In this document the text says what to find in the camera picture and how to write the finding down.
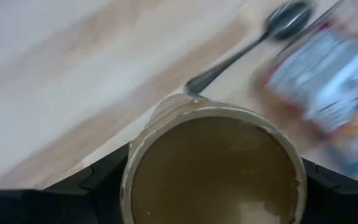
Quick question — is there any grey metal spoon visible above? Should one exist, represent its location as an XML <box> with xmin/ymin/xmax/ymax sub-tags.
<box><xmin>183</xmin><ymin>0</ymin><xmax>315</xmax><ymax>96</ymax></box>

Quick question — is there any clear plastic bin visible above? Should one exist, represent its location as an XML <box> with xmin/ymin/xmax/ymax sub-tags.
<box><xmin>250</xmin><ymin>0</ymin><xmax>358</xmax><ymax>187</ymax></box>

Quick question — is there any red white noodle packet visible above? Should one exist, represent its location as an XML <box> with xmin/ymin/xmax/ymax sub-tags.
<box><xmin>259</xmin><ymin>18</ymin><xmax>358</xmax><ymax>131</ymax></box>

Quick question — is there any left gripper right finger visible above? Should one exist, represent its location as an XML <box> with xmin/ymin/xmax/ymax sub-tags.
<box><xmin>301</xmin><ymin>158</ymin><xmax>354</xmax><ymax>224</ymax></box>

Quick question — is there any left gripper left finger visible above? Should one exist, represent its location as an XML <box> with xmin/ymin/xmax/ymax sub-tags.
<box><xmin>44</xmin><ymin>142</ymin><xmax>130</xmax><ymax>224</ymax></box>

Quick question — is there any jar with tan lid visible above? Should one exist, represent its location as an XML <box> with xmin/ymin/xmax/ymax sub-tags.
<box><xmin>119</xmin><ymin>93</ymin><xmax>307</xmax><ymax>224</ymax></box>

